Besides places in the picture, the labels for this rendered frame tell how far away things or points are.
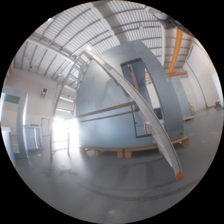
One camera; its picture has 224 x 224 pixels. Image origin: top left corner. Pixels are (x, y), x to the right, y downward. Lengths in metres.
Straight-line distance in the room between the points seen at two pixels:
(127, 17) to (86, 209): 8.56
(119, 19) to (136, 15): 1.52
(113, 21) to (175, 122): 7.70
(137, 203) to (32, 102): 10.55
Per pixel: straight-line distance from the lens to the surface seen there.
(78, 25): 7.66
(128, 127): 1.34
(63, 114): 11.14
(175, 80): 5.91
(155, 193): 0.77
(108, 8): 7.52
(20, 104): 2.16
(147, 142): 1.37
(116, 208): 0.70
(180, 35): 9.01
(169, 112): 1.41
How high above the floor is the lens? 0.64
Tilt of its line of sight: 11 degrees up
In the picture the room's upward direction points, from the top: 8 degrees counter-clockwise
